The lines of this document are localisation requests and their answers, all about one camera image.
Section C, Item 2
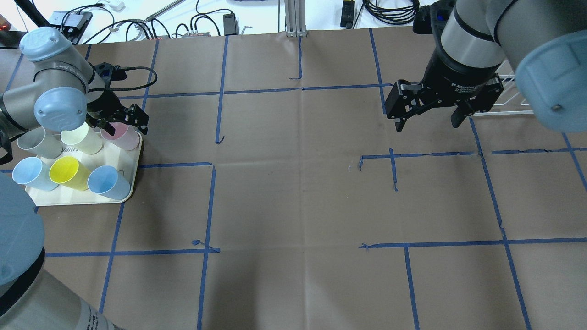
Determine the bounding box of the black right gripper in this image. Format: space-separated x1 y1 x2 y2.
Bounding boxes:
384 50 503 132

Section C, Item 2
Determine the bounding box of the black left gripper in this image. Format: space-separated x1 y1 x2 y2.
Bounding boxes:
87 62 150 134

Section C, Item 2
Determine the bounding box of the pink plastic cup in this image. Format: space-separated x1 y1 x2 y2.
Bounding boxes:
100 122 140 151

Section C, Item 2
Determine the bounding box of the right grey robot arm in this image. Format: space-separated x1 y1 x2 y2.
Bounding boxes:
384 0 587 133

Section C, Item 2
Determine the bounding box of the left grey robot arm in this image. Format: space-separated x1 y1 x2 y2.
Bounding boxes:
0 27 149 330

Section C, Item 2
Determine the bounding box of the pale green plastic cup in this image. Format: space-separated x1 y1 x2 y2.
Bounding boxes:
60 123 104 154

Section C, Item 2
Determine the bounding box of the grey plastic cup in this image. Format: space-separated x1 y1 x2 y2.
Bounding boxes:
17 127 63 159

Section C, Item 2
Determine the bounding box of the yellow plastic cup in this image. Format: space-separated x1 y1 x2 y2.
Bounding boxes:
50 156 91 191

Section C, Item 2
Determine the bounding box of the light blue plastic cup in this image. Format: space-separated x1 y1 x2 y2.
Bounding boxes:
12 157 58 191

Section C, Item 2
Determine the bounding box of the cream plastic tray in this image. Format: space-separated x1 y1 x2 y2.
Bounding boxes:
24 132 143 207

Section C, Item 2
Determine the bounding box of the black power adapter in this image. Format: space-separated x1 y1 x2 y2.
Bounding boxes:
222 13 238 36

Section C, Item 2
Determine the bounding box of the white wire dish rack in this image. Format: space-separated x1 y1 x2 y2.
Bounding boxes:
484 59 534 116

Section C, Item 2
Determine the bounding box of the coiled black cable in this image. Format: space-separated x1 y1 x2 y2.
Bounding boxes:
362 0 420 24

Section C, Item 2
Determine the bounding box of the aluminium frame post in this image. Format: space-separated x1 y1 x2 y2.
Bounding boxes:
284 0 307 37

